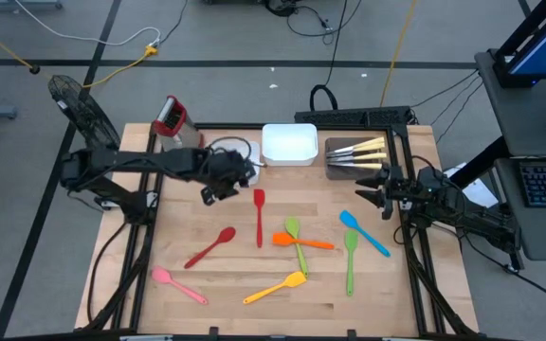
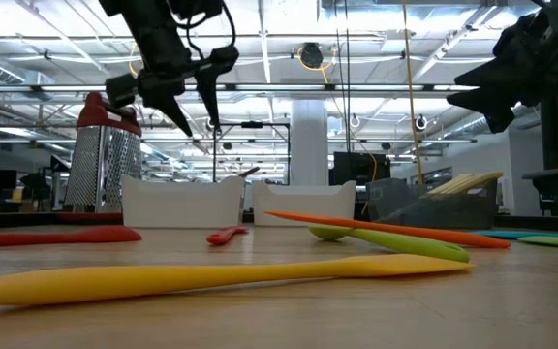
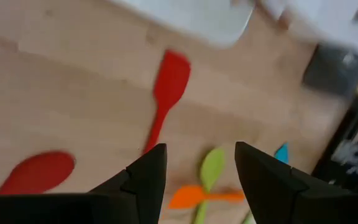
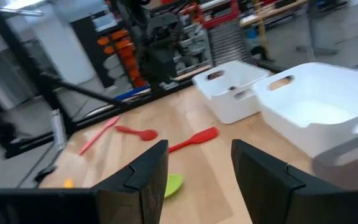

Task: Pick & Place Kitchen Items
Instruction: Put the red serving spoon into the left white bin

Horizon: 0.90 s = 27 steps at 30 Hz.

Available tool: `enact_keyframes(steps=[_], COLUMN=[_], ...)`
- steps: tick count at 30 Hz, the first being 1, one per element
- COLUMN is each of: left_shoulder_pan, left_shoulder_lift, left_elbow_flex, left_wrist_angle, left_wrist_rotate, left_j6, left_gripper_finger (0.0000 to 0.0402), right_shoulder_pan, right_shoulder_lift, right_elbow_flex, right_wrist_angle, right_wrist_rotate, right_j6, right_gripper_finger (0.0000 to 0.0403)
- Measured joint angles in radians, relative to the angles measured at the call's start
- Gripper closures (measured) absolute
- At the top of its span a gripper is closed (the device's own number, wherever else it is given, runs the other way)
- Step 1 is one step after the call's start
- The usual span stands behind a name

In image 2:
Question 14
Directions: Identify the yellow silicone spatula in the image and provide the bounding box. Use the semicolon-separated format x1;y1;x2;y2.
0;253;477;306

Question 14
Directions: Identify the grey translucent plastic bin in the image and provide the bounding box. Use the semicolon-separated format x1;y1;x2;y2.
365;176;499;230

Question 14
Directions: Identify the yellow cable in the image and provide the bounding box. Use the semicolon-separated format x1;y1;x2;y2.
401;0;425;186

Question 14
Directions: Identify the steel box grater red trim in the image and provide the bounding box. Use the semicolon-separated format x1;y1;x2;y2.
58;90;143;225

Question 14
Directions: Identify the black ceiling cable reel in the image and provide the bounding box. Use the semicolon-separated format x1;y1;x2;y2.
300;42;325;70

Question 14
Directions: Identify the dark grey desk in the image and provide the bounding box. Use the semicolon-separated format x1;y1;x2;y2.
520;96;558;217

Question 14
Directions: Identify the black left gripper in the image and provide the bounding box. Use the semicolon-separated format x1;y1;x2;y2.
105;46;240;139

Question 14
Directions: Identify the red silicone spatula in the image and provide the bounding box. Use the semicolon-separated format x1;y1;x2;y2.
205;224;250;246

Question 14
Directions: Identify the red silicone spoon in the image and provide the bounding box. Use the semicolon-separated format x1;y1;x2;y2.
0;224;143;249

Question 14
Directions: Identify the green silicone spatula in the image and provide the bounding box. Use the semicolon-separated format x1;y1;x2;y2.
517;235;558;251

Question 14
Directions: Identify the white building column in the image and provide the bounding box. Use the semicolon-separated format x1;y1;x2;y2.
290;99;329;188

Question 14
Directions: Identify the white plastic bin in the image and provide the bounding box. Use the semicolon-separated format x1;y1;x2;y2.
121;174;245;229
252;180;357;228

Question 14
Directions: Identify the lime green silicone spoon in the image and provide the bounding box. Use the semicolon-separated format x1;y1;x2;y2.
307;225;472;264

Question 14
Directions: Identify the orange silicone spoon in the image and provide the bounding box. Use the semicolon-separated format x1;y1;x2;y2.
264;210;512;249

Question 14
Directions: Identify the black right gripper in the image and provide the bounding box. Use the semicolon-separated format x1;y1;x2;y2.
446;4;558;135

